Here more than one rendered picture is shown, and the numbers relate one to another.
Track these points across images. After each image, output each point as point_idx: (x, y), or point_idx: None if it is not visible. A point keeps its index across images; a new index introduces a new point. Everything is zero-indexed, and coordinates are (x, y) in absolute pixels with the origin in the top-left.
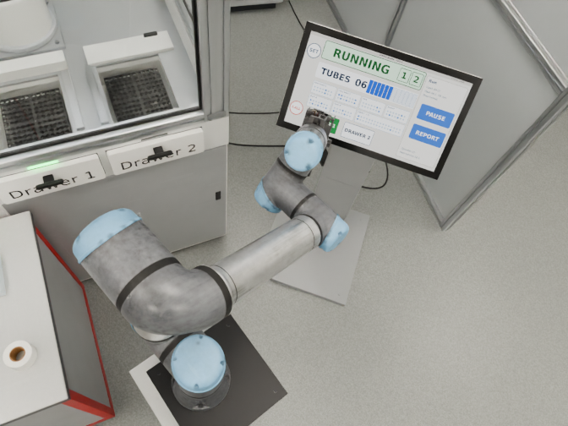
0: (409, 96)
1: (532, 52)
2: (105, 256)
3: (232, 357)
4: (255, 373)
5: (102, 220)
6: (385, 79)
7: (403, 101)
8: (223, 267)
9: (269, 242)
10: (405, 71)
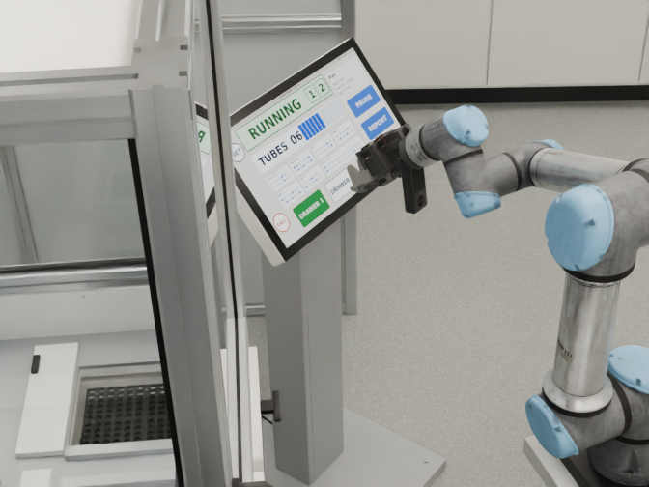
0: (333, 106)
1: (272, 28)
2: (621, 199)
3: None
4: None
5: (578, 195)
6: (304, 112)
7: (335, 115)
8: (621, 166)
9: (581, 157)
10: (308, 90)
